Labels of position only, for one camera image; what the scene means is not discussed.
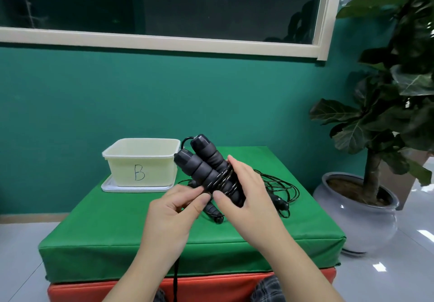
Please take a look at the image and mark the person's right hand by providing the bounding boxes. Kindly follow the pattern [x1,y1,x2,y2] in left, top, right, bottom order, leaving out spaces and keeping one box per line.
[213,155,293,255]

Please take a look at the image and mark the person's left hand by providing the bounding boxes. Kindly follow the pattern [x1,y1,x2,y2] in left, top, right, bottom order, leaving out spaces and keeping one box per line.
[141,185,212,262]

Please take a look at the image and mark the black jump rope foam handles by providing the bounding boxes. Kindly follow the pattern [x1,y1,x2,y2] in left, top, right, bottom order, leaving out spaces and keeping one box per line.
[174,134,247,208]

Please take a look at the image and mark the person's right forearm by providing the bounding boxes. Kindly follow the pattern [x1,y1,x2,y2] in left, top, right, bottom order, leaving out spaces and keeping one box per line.
[252,234,344,302]

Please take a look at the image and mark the person's left forearm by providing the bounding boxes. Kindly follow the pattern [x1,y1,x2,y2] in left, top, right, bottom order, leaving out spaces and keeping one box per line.
[101,249,184,302]

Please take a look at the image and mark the cream plastic box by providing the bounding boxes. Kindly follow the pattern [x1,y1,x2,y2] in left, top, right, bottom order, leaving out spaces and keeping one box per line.
[102,138,182,188]

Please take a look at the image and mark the orange cushion mat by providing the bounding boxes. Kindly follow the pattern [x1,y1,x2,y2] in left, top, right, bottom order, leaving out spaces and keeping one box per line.
[47,267,342,302]

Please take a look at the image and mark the white plastic lid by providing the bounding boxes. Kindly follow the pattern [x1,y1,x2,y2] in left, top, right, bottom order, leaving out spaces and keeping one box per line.
[101,174,177,193]

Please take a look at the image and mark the plaid trousers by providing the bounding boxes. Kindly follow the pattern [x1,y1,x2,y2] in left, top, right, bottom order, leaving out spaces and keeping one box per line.
[154,275,283,302]

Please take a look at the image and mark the green cushion mat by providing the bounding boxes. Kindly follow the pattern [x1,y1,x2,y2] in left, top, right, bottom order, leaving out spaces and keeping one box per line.
[38,146,347,284]

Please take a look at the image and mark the grey ceramic plant pot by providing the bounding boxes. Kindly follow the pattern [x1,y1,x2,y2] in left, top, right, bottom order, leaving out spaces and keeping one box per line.
[312,172,401,257]

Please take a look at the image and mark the beige skirting board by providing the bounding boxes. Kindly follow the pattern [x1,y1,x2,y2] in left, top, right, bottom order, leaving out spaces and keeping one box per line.
[0,213,70,225]

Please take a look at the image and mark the brown cardboard sheet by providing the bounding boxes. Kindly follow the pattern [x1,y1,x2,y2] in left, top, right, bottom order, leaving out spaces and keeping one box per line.
[382,149,434,211]

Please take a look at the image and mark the white framed window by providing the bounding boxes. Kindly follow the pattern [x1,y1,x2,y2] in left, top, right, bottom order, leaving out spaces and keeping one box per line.
[0,0,347,66]

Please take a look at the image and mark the large leafy potted plant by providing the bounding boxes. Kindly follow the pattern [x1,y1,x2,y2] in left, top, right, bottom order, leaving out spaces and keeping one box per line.
[309,0,434,205]

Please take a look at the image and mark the black jump rope slim handles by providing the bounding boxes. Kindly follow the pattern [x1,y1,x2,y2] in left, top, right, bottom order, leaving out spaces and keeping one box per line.
[177,169,301,225]

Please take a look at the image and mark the black hanging strap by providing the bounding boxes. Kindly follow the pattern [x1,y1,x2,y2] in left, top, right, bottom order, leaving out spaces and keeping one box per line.
[172,257,182,302]

